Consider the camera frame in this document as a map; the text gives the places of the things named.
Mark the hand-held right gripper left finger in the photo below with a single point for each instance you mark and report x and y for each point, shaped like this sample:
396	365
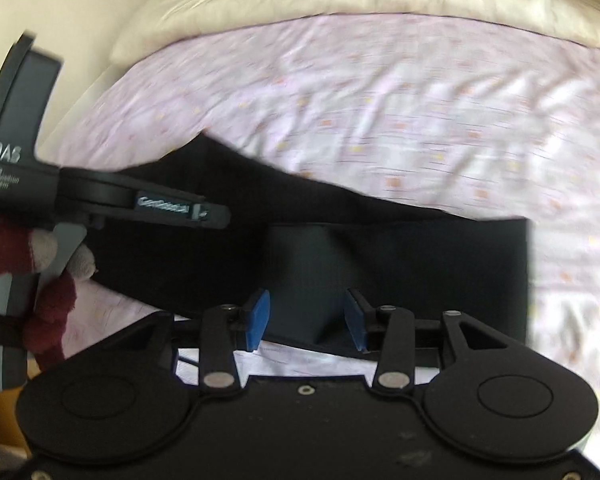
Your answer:
258	321

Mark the person's left hand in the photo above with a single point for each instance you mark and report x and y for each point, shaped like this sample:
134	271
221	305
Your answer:
55	305

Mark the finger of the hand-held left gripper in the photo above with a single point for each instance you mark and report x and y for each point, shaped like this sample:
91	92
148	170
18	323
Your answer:
180	207

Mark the purple patterned bed sheet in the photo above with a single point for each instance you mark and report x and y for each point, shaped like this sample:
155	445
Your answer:
380	110

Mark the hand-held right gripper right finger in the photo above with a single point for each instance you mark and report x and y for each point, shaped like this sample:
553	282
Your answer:
355	324

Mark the black pants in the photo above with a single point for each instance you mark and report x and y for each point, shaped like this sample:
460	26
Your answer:
430	260

